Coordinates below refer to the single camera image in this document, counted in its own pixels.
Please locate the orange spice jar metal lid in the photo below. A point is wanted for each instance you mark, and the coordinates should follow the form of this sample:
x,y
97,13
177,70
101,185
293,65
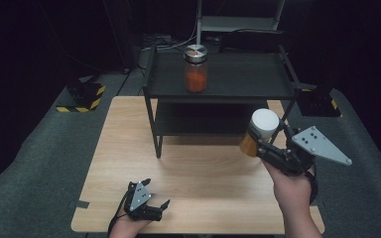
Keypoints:
x,y
195,81

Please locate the dark flat box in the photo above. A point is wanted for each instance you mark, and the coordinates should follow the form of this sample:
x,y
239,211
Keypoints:
x,y
244,39

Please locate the black two-tier shelf rack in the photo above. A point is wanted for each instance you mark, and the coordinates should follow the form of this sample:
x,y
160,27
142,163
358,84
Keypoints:
x,y
238,76

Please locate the black power strip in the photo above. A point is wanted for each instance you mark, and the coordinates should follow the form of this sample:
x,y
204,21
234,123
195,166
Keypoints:
x,y
155,40

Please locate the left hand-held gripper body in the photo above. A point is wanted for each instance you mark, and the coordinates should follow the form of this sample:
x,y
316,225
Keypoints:
x,y
139,200

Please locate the grey metal stand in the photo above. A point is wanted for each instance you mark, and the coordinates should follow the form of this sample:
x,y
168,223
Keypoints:
x,y
238,23

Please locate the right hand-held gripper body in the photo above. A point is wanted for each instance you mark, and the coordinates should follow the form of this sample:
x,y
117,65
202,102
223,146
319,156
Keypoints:
x,y
314,145

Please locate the yellow black striped block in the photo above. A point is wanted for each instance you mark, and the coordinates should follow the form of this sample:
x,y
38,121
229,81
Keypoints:
x,y
320,104
85,94

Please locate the person's right hand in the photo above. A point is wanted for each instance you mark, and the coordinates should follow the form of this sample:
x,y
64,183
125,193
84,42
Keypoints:
x,y
291,190

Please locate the amber jar white lid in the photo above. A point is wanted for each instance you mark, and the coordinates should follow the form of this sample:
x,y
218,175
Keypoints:
x,y
264,120

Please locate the grey tape strip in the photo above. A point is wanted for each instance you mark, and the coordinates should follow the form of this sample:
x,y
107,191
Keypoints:
x,y
79,204

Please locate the person's left hand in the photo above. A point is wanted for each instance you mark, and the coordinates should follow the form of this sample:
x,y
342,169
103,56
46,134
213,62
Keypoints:
x,y
127,228

